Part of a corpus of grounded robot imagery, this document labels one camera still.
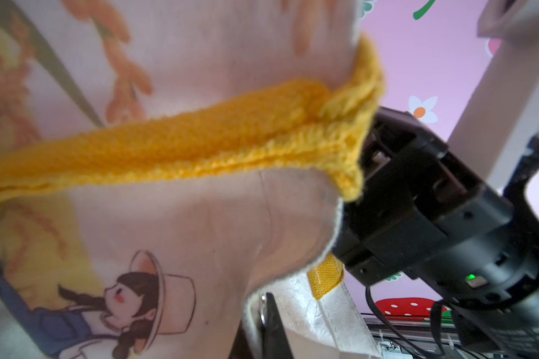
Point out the white canvas tote bag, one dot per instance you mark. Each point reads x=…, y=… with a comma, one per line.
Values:
x=163, y=162

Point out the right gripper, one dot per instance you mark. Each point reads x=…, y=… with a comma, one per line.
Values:
x=419, y=200

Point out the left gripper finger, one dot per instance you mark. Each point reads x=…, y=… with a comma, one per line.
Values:
x=275, y=344

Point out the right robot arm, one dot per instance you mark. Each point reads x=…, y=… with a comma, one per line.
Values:
x=491, y=282

